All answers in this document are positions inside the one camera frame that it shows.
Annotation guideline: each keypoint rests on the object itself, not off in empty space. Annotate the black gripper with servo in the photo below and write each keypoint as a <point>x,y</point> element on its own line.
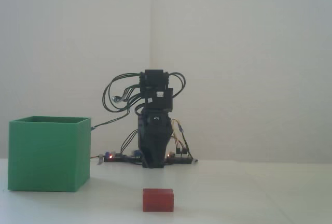
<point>162,102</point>

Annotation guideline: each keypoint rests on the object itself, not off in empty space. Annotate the red rectangular block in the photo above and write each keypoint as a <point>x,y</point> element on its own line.
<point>158,200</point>

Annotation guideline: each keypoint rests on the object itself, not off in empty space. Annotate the green square plastic bin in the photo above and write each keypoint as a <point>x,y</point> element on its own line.
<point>46,156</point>

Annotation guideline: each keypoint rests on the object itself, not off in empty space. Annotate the electronics base board with LEDs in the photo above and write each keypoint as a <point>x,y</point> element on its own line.
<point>122,158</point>

